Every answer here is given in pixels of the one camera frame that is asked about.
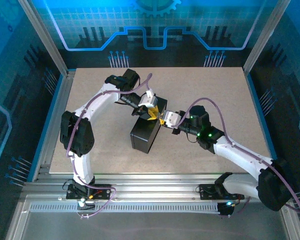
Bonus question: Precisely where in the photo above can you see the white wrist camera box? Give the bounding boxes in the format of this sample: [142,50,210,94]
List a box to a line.
[138,88,159,108]
[163,110,183,128]

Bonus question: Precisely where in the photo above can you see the black controller box with light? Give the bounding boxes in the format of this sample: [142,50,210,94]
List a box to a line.
[217,201,235,218]

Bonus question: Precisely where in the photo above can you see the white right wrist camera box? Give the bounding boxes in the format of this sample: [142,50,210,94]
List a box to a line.
[163,110,183,128]

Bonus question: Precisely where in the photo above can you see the slotted grey cable duct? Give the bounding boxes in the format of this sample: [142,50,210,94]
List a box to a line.
[29,203,221,214]

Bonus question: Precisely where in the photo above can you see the black box with painted lid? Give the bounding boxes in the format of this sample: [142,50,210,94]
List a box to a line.
[129,96,169,155]

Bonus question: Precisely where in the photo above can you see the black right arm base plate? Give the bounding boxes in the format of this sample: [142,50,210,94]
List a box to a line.
[198,183,245,201]

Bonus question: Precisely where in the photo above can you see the aluminium side rail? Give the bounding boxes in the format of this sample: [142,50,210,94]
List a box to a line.
[31,69,77,182]

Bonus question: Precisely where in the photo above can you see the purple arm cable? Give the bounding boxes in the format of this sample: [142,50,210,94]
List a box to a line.
[64,72,153,220]
[176,97,300,218]

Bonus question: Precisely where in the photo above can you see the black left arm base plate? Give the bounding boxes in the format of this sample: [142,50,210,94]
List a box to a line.
[66,184,113,200]

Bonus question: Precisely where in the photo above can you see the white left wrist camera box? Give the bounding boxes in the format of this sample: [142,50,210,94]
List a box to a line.
[138,88,159,108]

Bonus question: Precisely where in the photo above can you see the aluminium frame post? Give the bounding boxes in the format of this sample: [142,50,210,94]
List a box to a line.
[242,0,292,75]
[17,0,70,77]

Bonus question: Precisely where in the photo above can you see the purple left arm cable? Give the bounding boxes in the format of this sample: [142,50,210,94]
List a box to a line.
[64,72,153,220]

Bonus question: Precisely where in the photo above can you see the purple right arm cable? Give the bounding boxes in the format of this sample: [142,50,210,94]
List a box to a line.
[176,97,300,218]

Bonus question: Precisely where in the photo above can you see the small connector with lights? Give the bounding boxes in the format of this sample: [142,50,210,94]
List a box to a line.
[77,198,96,211]

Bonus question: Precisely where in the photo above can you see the aluminium frame rail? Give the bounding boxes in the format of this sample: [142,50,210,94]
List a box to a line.
[21,173,291,201]

